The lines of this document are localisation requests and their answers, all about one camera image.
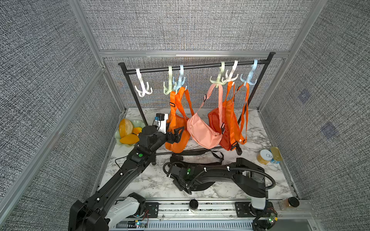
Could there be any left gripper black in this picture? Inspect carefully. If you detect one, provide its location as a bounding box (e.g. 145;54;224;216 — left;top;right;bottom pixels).
148;123;183;156

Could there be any black waist bag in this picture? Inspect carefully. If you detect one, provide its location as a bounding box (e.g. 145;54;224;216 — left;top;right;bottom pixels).
163;149;225;193

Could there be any orange bag bottom pile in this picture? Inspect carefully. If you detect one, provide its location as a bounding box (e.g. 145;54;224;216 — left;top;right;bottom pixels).
165;87;194;154

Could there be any pink waist bag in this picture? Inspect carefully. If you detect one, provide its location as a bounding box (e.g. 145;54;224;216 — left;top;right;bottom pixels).
187;83;225;149

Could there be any dark orange waist bag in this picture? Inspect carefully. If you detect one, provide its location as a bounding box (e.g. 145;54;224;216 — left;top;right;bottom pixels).
208;82;241;151

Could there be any bright orange waist bag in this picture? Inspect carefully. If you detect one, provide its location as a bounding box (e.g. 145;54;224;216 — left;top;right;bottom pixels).
235;83;250;145

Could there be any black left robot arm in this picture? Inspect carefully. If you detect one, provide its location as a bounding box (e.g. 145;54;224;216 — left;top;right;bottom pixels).
68;126;185;231

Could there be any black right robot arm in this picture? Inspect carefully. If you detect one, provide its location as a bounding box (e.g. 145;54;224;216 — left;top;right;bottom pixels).
163;157;276;210

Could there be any green hook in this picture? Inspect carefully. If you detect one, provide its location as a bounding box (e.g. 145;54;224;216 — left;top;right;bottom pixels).
210;62;226;85
163;65;173;95

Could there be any blue hook middle left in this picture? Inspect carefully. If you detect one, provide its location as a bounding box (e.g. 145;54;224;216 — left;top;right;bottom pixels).
172;65;186;93

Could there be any blue hook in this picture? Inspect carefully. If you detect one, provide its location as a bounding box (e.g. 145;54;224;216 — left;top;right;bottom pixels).
172;65;186;93
240;60;258;86

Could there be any white hook far left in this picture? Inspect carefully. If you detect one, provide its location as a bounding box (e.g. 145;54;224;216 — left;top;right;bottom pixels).
135;68;153;97

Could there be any white hook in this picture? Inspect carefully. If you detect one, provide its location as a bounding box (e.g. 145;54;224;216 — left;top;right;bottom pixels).
135;68;153;97
225;60;239;83

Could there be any green hook middle right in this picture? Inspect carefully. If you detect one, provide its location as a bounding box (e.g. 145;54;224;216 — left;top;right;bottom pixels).
210;62;226;85

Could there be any blue hook far right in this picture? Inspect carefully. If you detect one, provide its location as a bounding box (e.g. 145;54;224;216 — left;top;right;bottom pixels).
240;60;258;86

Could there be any yellow mango piece small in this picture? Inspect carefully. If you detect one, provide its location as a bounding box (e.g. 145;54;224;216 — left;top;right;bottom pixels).
133;127;143;135

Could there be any green glass fruit plate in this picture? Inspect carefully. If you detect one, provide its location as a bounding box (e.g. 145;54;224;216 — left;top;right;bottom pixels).
114;120;145;147

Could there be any orange mango large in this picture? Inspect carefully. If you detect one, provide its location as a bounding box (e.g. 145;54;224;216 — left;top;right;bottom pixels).
120;133;139;144

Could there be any round bread bun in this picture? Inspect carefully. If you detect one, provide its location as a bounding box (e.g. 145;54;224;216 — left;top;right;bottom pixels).
119;118;134;138

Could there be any black metal clothes rack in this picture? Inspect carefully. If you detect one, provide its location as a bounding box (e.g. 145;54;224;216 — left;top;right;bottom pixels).
118;52;276;167

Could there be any yellow tin can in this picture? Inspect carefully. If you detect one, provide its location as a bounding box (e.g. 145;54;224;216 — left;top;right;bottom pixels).
257;149;273;165

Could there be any black round knob on rail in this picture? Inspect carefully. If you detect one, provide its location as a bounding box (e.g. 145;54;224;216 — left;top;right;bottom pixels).
189;199;199;212

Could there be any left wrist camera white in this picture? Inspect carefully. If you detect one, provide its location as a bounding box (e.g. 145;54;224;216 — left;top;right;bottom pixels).
154;113;169;134

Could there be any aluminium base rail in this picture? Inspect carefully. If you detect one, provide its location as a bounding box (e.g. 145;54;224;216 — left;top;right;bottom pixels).
108;198;324;231

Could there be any black knob right rail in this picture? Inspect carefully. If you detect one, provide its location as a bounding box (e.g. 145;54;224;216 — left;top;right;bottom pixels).
288;197;300;208

